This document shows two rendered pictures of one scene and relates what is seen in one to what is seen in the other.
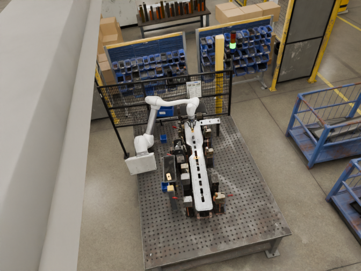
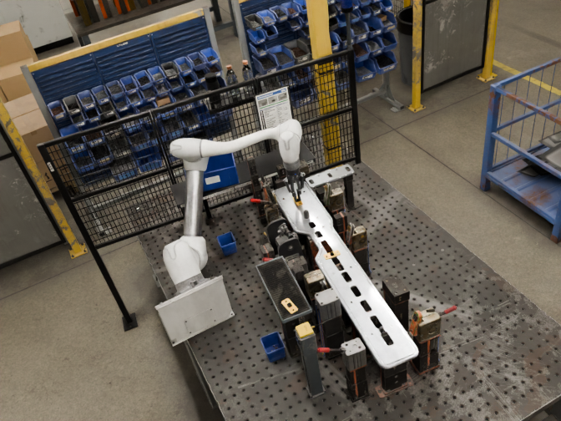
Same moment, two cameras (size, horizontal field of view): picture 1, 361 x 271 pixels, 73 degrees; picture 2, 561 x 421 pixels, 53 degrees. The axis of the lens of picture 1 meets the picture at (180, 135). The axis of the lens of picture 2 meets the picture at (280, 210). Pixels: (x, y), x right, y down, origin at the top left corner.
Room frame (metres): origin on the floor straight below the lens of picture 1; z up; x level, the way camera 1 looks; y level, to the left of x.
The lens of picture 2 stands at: (0.01, 0.58, 3.05)
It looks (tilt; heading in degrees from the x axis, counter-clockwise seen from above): 40 degrees down; 345
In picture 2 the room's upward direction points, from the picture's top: 11 degrees counter-clockwise
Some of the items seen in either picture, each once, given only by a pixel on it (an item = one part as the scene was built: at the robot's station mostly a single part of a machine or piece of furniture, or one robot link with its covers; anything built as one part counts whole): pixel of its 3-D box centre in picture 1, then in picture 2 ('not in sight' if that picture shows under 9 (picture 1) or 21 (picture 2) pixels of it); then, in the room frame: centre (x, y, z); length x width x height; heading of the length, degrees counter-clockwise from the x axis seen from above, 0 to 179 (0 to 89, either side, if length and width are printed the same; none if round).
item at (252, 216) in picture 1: (192, 159); (312, 271); (2.15, -0.12, 0.68); 2.56 x 1.61 x 0.04; 5
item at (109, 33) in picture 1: (106, 40); (5, 78); (6.81, 1.66, 0.52); 1.20 x 0.80 x 1.05; 2
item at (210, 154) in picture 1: (209, 158); (359, 253); (1.97, -0.34, 0.87); 0.12 x 0.09 x 0.35; 88
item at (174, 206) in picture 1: (173, 199); (310, 362); (1.43, 0.19, 0.92); 0.08 x 0.08 x 0.44; 88
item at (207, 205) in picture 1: (197, 158); (335, 257); (1.89, -0.17, 1.00); 1.38 x 0.22 x 0.02; 178
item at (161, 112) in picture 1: (163, 109); (211, 173); (2.82, 0.20, 1.10); 0.30 x 0.17 x 0.13; 79
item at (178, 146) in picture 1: (180, 156); (289, 263); (2.02, 0.04, 0.94); 0.18 x 0.13 x 0.49; 178
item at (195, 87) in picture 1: (194, 89); (274, 111); (2.93, -0.29, 1.30); 0.23 x 0.02 x 0.31; 88
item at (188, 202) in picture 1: (188, 206); (355, 371); (1.33, 0.03, 0.88); 0.11 x 0.10 x 0.36; 88
